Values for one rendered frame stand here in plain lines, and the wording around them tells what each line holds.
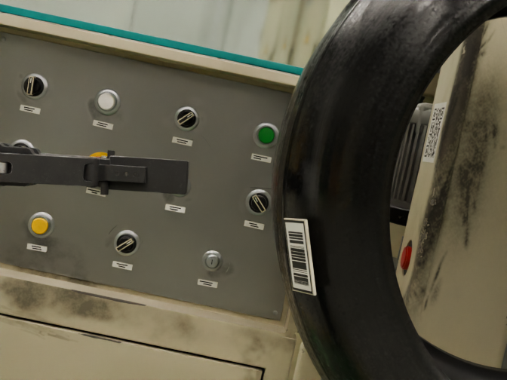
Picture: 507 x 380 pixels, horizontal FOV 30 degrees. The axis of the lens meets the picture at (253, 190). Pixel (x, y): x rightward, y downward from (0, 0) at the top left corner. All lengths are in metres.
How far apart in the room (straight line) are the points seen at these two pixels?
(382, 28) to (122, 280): 0.78
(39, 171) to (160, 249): 0.62
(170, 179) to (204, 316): 0.57
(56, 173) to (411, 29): 0.32
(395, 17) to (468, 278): 0.48
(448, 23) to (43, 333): 0.85
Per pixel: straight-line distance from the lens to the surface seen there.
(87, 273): 1.44
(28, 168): 0.82
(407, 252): 1.19
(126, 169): 0.84
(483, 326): 1.17
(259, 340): 1.39
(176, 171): 0.84
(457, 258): 1.15
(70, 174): 0.82
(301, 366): 1.12
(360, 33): 0.77
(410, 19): 0.75
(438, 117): 1.19
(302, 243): 0.74
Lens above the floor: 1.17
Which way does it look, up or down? 3 degrees down
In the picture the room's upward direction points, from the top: 12 degrees clockwise
